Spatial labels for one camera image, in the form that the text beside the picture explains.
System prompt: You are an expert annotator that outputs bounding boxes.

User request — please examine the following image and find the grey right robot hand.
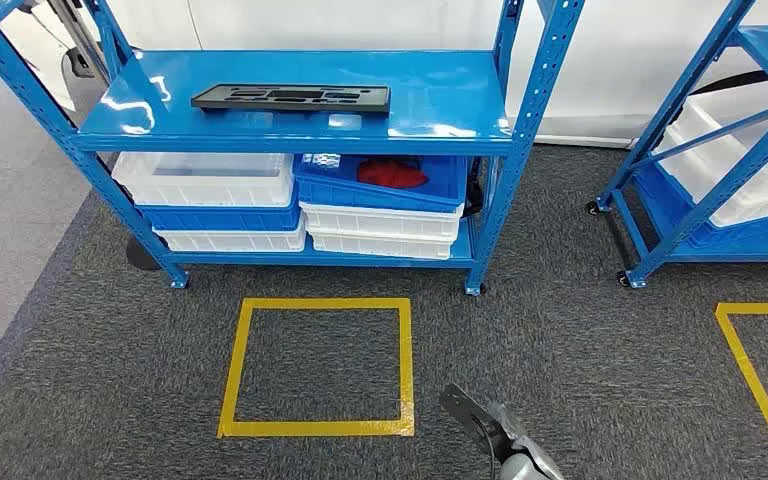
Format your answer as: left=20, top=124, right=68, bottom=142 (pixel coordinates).
left=488, top=400, right=538, bottom=460

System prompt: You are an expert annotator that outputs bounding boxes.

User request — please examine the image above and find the black plastic panel part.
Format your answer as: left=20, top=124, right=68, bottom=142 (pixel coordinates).
left=190, top=82, right=392, bottom=115

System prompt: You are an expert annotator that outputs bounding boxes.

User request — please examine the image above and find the blue plastic bin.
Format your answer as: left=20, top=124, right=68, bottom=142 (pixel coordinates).
left=293, top=154, right=470, bottom=214
left=635, top=162, right=768, bottom=250
left=137, top=192, right=302, bottom=233

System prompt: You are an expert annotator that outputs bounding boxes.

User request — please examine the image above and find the red item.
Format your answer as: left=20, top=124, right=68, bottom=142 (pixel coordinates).
left=357, top=158, right=430, bottom=190

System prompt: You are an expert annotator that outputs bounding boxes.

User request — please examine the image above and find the clear plastic bag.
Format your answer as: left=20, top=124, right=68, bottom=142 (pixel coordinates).
left=301, top=153, right=344, bottom=175

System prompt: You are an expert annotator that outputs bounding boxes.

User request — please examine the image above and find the white car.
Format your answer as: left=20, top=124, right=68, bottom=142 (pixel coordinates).
left=0, top=0, right=768, bottom=148

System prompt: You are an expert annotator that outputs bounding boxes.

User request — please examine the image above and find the clear white plastic bin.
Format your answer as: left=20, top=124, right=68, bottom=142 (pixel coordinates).
left=111, top=152, right=296, bottom=209

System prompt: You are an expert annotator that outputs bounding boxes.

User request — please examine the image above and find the black cable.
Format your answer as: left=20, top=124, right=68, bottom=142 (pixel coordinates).
left=473, top=415, right=499, bottom=480

